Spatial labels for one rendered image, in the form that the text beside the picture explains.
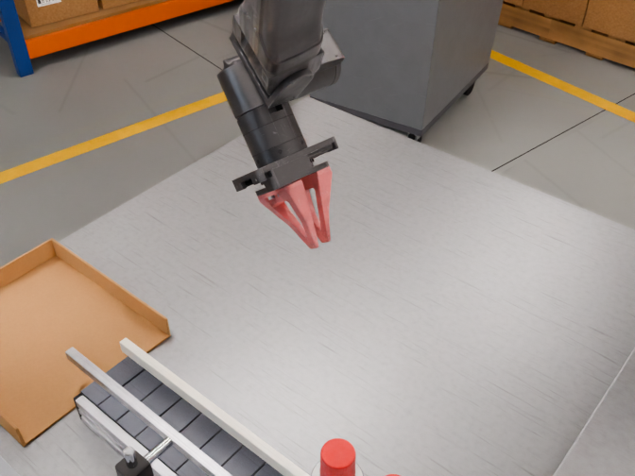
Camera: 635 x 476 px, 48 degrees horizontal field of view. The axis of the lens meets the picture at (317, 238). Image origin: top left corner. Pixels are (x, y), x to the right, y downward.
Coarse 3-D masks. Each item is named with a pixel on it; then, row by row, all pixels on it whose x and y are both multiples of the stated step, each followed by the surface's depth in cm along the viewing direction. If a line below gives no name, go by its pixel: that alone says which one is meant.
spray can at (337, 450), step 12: (324, 444) 66; (336, 444) 66; (348, 444) 66; (324, 456) 65; (336, 456) 65; (348, 456) 65; (324, 468) 65; (336, 468) 64; (348, 468) 64; (360, 468) 69
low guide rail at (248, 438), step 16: (128, 352) 98; (144, 352) 97; (160, 368) 94; (176, 384) 92; (192, 400) 91; (208, 400) 90; (208, 416) 90; (224, 416) 88; (240, 432) 87; (256, 448) 85; (272, 448) 85; (272, 464) 85; (288, 464) 83
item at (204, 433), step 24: (96, 384) 97; (120, 384) 97; (144, 384) 97; (120, 408) 94; (168, 408) 94; (192, 408) 94; (144, 432) 91; (192, 432) 91; (216, 432) 91; (168, 456) 88; (216, 456) 88; (240, 456) 88
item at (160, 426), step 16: (80, 368) 90; (96, 368) 88; (112, 384) 86; (128, 400) 85; (144, 416) 83; (160, 432) 82; (176, 432) 81; (176, 448) 81; (192, 448) 80; (208, 464) 78
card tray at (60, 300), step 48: (48, 240) 122; (0, 288) 118; (48, 288) 118; (96, 288) 118; (0, 336) 110; (48, 336) 110; (96, 336) 110; (144, 336) 110; (0, 384) 102; (48, 384) 102
